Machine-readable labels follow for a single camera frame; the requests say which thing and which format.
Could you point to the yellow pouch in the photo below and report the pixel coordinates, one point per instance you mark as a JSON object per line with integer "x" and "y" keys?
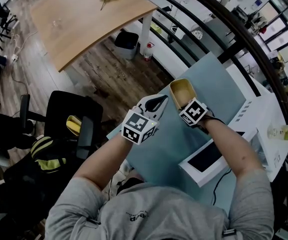
{"x": 73, "y": 125}

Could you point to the white microwave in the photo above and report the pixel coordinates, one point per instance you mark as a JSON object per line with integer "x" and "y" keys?
{"x": 259, "y": 104}

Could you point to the black metal railing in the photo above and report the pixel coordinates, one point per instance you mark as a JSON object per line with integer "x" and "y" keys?
{"x": 264, "y": 59}

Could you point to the yellow bowl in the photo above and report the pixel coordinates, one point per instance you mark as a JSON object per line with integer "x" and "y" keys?
{"x": 182, "y": 92}

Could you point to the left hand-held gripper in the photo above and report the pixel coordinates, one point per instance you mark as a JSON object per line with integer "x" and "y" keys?
{"x": 138, "y": 127}

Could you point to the white patterned ball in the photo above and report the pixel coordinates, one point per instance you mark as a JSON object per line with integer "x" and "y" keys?
{"x": 196, "y": 32}

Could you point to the wooden table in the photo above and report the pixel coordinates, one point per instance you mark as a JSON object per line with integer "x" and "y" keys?
{"x": 83, "y": 26}

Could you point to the black waste bin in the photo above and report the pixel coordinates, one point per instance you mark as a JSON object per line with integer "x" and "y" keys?
{"x": 126, "y": 42}

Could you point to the clear green water bottle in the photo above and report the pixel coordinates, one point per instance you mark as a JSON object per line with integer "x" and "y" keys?
{"x": 284, "y": 131}

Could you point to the person's right forearm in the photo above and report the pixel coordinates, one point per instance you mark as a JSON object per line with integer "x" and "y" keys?
{"x": 234, "y": 149}

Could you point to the person's grey shirt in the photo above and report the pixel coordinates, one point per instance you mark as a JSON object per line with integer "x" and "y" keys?
{"x": 163, "y": 214}

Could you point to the person's left forearm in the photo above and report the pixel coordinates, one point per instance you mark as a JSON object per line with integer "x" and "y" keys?
{"x": 103, "y": 164}

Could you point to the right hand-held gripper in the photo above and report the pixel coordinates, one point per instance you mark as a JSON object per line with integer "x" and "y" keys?
{"x": 192, "y": 111}

